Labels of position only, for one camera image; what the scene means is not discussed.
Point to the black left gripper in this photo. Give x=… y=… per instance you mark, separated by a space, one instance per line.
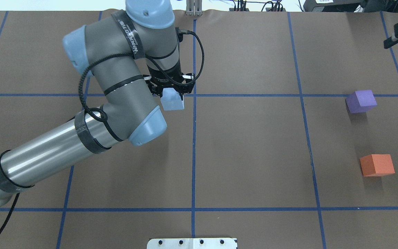
x=164 y=76

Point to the orange foam block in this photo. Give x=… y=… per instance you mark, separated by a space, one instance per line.
x=377 y=165

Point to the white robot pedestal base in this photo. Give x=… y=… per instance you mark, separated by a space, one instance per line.
x=192 y=243

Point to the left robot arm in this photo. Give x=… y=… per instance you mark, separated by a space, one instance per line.
x=130 y=70

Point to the light blue foam block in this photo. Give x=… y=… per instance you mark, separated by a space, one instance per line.
x=171 y=100

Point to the purple foam block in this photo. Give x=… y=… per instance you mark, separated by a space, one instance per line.
x=361 y=101

